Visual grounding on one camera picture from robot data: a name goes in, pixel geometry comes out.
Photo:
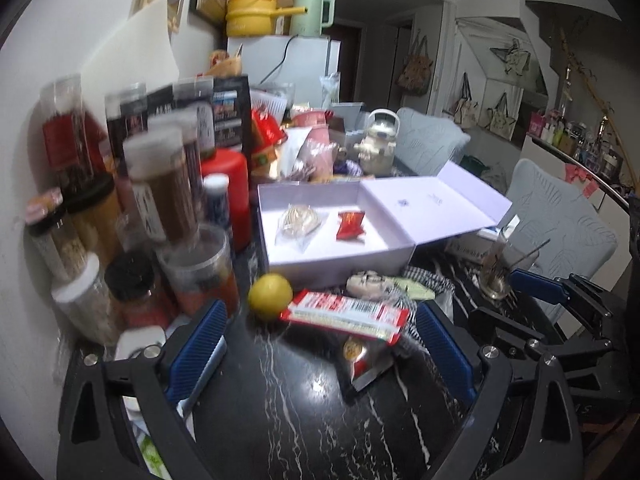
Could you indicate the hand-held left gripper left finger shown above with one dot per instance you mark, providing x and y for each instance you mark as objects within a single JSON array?
[{"x": 200, "y": 350}]

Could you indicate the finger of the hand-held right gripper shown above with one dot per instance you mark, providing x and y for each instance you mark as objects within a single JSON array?
[
  {"x": 500, "y": 327},
  {"x": 535, "y": 285}
]

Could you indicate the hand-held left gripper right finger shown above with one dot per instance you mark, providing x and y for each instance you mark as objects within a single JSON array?
[{"x": 445, "y": 355}]

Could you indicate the black white checkered packet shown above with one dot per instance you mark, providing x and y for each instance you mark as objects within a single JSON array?
[{"x": 425, "y": 277}]

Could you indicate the small red silver snack packet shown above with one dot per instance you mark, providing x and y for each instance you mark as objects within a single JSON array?
[{"x": 365, "y": 360}]

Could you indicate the long red white snack packet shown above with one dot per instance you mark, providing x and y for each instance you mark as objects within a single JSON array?
[{"x": 345, "y": 316}]

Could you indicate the lavender gift box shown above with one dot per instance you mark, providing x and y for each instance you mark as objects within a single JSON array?
[{"x": 380, "y": 240}]

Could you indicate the metal spoon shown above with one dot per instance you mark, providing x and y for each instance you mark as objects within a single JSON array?
[{"x": 531, "y": 252}]

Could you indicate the glass mug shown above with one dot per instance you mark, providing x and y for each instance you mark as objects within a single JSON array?
[{"x": 495, "y": 275}]

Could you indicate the white electronic device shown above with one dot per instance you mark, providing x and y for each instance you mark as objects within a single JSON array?
[{"x": 140, "y": 342}]

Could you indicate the grey cushioned chair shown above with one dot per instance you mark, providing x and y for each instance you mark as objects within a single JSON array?
[
  {"x": 555, "y": 225},
  {"x": 430, "y": 135}
]

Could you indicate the green packet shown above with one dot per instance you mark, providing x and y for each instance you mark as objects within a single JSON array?
[{"x": 415, "y": 288}]

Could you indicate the white blue carton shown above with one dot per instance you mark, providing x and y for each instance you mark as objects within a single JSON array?
[{"x": 470, "y": 246}]

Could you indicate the plastic cup with orange contents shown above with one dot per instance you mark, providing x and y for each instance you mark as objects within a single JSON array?
[{"x": 200, "y": 270}]

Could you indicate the yellow lemon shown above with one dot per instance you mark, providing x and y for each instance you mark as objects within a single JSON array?
[{"x": 270, "y": 296}]

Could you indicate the black lidded red jar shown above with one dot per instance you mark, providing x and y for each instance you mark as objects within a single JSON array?
[{"x": 135, "y": 290}]

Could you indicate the white lidded jar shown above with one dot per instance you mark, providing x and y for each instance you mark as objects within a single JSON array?
[{"x": 85, "y": 300}]

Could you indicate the blue patterned tube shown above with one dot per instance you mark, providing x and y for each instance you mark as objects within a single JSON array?
[{"x": 216, "y": 202}]

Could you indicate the row of bottles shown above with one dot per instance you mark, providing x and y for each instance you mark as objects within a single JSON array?
[{"x": 575, "y": 140}]

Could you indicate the clear bag with round cookie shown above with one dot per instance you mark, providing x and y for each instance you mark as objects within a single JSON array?
[{"x": 298, "y": 221}]

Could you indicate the black lidded yellow jar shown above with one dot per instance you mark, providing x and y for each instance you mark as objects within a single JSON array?
[{"x": 95, "y": 220}]

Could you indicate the tall jar of brown powder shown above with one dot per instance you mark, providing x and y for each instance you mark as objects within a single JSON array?
[{"x": 157, "y": 185}]

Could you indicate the red canister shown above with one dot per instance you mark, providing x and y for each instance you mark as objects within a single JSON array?
[{"x": 235, "y": 180}]

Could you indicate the white tote bag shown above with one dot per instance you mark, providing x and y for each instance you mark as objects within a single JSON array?
[
  {"x": 466, "y": 105},
  {"x": 500, "y": 112}
]

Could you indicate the orange lidded jar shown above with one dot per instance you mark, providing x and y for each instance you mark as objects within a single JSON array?
[{"x": 50, "y": 240}]

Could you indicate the white teapot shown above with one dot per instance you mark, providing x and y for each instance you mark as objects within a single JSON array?
[{"x": 377, "y": 142}]

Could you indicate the red snack bags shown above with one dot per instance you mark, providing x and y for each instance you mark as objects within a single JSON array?
[{"x": 265, "y": 135}]

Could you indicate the pink cup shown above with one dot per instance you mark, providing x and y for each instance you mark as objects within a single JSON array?
[
  {"x": 317, "y": 152},
  {"x": 311, "y": 119}
]

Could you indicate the black printed pouch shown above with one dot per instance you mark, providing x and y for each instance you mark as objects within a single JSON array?
[{"x": 231, "y": 110}]

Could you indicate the brown patterned tote bag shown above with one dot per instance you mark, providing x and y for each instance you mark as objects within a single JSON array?
[{"x": 415, "y": 72}]

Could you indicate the dark labelled jar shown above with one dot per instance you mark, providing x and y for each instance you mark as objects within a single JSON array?
[
  {"x": 195, "y": 105},
  {"x": 127, "y": 115}
]

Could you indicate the grey box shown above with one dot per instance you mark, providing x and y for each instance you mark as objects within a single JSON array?
[{"x": 347, "y": 110}]

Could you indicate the tall jar with red contents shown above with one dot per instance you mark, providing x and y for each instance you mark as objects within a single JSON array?
[{"x": 67, "y": 125}]

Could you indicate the clear plastic bag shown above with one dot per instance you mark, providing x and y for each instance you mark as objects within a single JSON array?
[{"x": 330, "y": 87}]

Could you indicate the woven straw fan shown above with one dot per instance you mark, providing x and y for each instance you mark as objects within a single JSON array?
[{"x": 225, "y": 63}]

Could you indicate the white fridge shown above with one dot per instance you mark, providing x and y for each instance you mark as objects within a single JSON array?
[{"x": 305, "y": 67}]

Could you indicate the white board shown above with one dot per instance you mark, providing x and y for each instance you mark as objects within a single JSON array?
[{"x": 135, "y": 45}]

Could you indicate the yellow pot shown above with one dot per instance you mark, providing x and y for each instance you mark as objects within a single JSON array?
[{"x": 247, "y": 12}]

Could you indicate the green electric kettle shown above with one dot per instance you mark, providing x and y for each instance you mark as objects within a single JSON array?
[{"x": 310, "y": 15}]

